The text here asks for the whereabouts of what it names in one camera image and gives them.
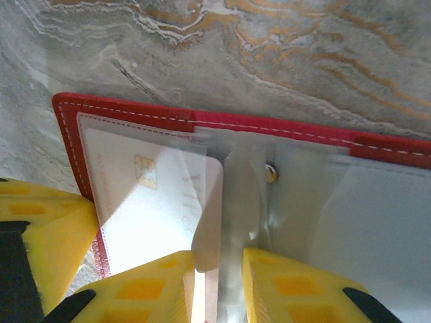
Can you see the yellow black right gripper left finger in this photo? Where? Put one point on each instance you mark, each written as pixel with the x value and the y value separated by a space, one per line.
pixel 134 296

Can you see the silver chip credit card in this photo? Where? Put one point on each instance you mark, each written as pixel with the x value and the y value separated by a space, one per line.
pixel 151 215

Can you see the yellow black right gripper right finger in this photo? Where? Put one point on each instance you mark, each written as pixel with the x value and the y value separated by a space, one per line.
pixel 296 296

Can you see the red card holder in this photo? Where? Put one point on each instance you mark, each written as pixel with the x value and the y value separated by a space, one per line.
pixel 134 114

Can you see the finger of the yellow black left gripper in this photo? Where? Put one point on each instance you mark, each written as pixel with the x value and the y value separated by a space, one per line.
pixel 50 228

